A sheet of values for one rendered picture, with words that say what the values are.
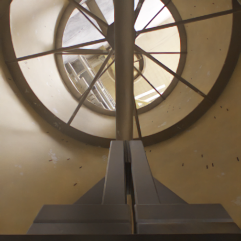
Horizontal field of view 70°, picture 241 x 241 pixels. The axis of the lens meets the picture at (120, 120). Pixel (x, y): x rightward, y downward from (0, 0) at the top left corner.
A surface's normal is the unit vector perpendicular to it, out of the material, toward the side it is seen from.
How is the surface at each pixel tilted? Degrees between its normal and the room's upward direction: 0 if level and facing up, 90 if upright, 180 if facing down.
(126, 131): 84
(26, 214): 124
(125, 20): 84
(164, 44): 90
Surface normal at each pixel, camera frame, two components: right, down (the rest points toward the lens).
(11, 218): 0.47, -0.85
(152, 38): 0.00, 0.26
